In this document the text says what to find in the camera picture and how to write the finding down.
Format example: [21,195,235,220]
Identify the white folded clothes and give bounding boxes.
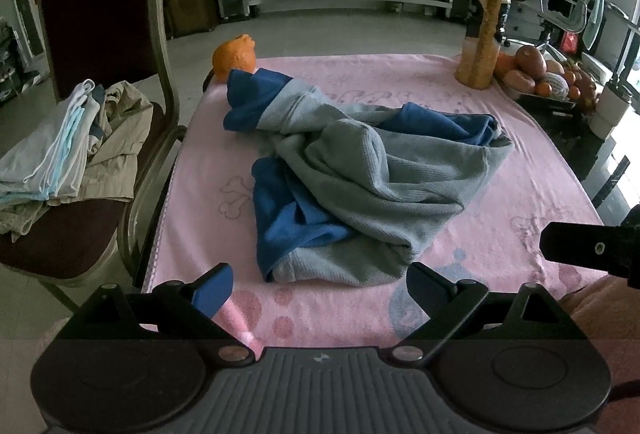
[0,78,108,209]

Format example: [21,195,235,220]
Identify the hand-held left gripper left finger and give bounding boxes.
[65,263,256,367]

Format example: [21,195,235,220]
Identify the metal fruit tray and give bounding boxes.
[492,76,596,115]

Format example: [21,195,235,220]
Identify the chrome office chair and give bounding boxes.
[537,0,591,49]

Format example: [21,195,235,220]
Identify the grey drawer cabinet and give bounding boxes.
[502,0,551,39]

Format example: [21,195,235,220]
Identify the large orange fruit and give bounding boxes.
[495,52,518,77]

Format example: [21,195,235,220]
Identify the pile of folded clothes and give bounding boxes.
[0,81,156,239]

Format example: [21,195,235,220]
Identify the pale red apple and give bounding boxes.
[502,70,537,95]

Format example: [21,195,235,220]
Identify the white net wrapped fruit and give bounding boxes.
[542,72,571,100]

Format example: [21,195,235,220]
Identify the shoe rack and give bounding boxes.
[0,18,46,104]

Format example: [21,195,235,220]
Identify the orange juice bottle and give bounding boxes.
[454,0,512,90]

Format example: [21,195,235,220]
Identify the orange plush toy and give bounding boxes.
[211,34,258,82]

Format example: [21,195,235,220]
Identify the grey and blue sweatshirt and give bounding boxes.
[222,68,516,287]

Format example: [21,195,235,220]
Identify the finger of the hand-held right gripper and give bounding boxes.
[540,221,640,287]

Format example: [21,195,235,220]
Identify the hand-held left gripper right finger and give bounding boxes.
[392,263,590,365]

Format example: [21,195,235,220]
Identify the pink printed blanket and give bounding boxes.
[142,54,608,350]

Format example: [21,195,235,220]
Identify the large window with dark frame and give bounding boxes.
[600,0,640,125]

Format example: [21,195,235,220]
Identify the white cylindrical container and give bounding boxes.
[589,81,636,139]

